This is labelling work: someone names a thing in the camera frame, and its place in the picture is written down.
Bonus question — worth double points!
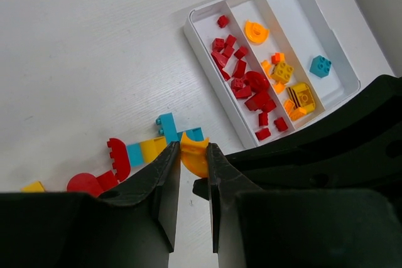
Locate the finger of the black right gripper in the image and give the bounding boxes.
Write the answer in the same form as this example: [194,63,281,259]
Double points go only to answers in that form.
[220,75,401,201]

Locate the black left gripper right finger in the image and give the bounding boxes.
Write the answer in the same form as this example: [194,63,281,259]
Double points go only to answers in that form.
[207,144,401,267]

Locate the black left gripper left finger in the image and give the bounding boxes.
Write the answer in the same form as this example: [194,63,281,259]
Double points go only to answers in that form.
[1,142,180,267]

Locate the orange yellow lego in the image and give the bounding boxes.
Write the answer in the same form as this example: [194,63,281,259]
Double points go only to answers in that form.
[271,52,285,65]

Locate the orange 1x3 lego plate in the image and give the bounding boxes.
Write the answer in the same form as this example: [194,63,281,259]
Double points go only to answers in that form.
[289,107,307,121]

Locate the red legos in tray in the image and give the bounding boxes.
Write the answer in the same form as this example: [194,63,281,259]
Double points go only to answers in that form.
[210,14,295,145]

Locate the red rounded lego assembly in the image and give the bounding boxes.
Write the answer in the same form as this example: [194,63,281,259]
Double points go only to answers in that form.
[66,137,131,197]

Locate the teal and yellow lego assembly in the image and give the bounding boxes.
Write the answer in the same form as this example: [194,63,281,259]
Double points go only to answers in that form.
[126,113,204,167]

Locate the yellow rounded lego piece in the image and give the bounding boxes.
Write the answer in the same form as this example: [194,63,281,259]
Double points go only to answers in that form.
[286,82,316,114]

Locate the teal 2x2 lego brick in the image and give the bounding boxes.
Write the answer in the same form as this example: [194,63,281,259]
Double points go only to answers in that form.
[310,55,332,78]

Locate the orange lego pile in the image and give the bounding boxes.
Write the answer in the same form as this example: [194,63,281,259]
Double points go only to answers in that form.
[180,132,209,178]

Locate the orange wedge lego piece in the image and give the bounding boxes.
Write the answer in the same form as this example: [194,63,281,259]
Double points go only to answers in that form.
[273,82,286,95]

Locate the yellow 2x2 lego brick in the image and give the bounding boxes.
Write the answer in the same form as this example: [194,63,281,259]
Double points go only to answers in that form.
[271,62,294,84]

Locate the yellow 2x4 lego brick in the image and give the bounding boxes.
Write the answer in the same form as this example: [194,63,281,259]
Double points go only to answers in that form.
[21,181,45,193]

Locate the orange curved lego piece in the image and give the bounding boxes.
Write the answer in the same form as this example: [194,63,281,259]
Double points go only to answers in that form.
[261,60,271,78]

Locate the white sorting tray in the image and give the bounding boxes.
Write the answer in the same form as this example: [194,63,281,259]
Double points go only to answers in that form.
[184,0,361,149]

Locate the orange D-shaped lego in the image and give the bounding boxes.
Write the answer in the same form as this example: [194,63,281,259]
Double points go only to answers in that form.
[244,20,269,45]

